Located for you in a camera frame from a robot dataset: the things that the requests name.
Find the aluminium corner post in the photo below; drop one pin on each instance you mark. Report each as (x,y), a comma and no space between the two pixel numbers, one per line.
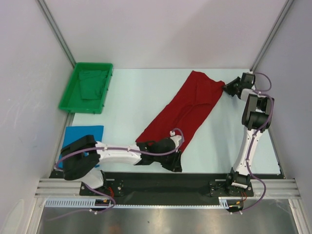
(272,33)
(43,6)

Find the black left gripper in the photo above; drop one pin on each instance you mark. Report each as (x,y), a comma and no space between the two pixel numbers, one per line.
(174,164)

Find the left aluminium corner post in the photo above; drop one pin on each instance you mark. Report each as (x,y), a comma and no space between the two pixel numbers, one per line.
(43,6)

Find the right white cable duct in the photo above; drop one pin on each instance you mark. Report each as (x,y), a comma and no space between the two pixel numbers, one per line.
(232,202)

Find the aluminium frame rail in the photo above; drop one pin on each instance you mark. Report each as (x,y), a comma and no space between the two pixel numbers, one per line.
(57,188)

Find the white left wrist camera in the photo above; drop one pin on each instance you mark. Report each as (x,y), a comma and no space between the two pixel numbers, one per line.
(177,139)

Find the blue folded t shirt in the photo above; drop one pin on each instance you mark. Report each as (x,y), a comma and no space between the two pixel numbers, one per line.
(73,133)

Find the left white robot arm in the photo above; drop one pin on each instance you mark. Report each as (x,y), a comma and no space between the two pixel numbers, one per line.
(79,159)

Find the right aluminium corner post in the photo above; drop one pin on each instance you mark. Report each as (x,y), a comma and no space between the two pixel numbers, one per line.
(272,33)

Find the white cable duct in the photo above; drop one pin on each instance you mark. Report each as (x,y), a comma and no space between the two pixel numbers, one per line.
(232,202)
(78,202)

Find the left white cable duct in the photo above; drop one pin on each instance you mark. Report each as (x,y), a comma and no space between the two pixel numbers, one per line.
(78,202)

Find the green folded t shirt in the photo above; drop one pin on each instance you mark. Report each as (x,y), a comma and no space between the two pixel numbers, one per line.
(91,83)

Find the black table edge rail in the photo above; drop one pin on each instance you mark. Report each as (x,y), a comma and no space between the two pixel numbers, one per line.
(162,189)

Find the green plastic tray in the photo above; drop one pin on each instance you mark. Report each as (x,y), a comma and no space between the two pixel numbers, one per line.
(71,100)

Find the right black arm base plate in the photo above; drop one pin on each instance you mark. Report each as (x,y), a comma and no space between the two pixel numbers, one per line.
(222,189)

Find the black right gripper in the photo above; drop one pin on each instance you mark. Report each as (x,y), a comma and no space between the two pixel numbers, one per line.
(228,87)

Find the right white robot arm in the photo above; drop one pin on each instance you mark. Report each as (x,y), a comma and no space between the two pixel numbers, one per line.
(256,119)

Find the red t shirt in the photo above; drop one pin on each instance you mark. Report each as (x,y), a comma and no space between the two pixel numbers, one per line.
(187,110)

